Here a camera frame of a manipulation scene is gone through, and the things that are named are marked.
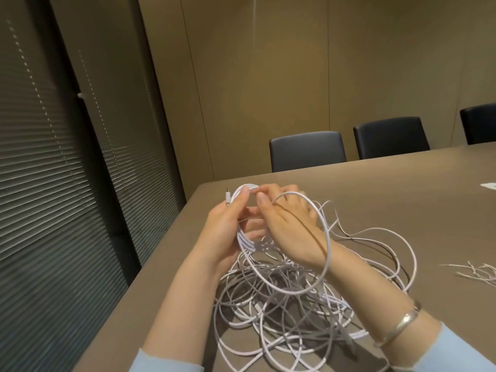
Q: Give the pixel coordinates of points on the brown table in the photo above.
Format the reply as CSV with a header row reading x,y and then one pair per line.
x,y
426,205

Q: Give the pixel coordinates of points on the dark meeting chair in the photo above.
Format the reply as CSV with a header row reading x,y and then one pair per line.
x,y
308,151
479,123
391,137

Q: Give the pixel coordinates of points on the bunch of white twist ties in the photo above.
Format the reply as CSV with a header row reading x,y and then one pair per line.
x,y
474,273

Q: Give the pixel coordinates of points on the person's right forearm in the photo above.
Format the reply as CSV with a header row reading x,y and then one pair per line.
x,y
379,302

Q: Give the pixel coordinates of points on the glass partition with grey blinds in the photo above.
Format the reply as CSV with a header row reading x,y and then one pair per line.
x,y
58,151

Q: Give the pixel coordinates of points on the white table socket panel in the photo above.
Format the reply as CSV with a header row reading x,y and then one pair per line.
x,y
489,185

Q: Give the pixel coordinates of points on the person's right hand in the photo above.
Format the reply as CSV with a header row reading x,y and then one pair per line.
x,y
294,236

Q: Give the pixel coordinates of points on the person's left hand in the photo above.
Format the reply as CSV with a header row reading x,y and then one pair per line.
x,y
224,236

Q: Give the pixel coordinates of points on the person's left forearm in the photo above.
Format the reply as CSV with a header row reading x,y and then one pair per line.
x,y
182,309

